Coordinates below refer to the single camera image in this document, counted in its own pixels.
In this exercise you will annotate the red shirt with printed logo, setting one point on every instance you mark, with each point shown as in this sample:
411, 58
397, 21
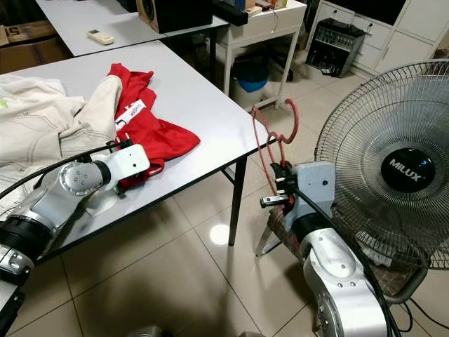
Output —
165, 137

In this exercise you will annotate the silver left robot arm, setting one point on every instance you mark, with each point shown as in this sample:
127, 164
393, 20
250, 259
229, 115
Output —
77, 179

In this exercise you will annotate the white bin with blue liner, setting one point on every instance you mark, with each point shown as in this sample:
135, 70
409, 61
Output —
251, 86

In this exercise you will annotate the cream jacket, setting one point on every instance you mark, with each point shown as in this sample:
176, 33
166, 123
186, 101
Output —
42, 133

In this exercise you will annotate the grey rectangular table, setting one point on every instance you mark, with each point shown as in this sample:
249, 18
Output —
196, 84
70, 17

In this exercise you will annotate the grey Milux floor fan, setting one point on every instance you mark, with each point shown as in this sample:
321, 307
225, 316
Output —
405, 170

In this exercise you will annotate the white remote control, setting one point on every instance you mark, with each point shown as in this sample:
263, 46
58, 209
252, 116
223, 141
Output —
100, 37

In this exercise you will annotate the black audio mixer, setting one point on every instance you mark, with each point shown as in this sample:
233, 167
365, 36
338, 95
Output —
333, 45

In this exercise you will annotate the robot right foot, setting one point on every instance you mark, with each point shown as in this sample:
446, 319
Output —
247, 334

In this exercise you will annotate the brown cardboard box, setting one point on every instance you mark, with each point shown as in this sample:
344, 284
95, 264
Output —
35, 56

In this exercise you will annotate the white small desk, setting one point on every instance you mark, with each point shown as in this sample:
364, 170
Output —
273, 24

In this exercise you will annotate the brown wooden speaker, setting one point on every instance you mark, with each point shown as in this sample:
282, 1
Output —
182, 14

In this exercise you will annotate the black long speaker bar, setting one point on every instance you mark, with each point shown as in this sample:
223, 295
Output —
230, 14

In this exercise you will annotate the white cabinet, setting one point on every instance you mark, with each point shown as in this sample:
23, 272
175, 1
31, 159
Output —
414, 31

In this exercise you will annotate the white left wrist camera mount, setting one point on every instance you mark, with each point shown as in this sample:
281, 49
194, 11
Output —
130, 161

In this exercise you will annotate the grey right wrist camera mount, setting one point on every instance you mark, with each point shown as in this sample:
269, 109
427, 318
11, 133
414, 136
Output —
316, 186

